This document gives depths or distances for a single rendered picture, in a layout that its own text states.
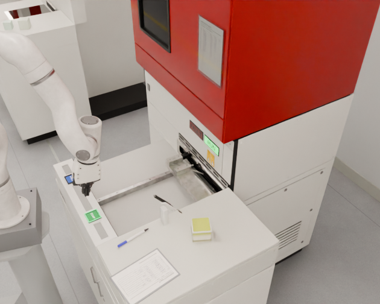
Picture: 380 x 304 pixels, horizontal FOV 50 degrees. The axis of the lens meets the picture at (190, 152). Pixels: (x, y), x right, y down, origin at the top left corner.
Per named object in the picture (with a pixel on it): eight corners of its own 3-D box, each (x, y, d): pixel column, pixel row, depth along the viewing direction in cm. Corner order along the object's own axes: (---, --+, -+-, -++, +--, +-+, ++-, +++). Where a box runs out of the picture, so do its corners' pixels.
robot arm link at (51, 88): (43, 84, 122) (100, 158, 137) (55, 64, 135) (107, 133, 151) (19, 97, 124) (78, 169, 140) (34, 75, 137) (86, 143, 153)
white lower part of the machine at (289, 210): (234, 178, 326) (243, 88, 273) (307, 252, 272) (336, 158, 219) (155, 213, 298) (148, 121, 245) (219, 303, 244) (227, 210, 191)
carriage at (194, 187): (178, 160, 213) (178, 156, 211) (218, 205, 189) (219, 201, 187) (165, 166, 209) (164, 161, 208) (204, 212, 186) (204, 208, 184)
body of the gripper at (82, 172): (97, 148, 156) (95, 171, 162) (70, 152, 150) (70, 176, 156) (104, 159, 151) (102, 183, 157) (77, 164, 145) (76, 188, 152)
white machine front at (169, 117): (152, 119, 246) (148, 58, 220) (231, 207, 192) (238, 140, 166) (147, 121, 244) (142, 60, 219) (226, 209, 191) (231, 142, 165)
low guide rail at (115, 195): (184, 167, 213) (184, 163, 211) (187, 170, 212) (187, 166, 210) (93, 205, 193) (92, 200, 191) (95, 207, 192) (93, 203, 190)
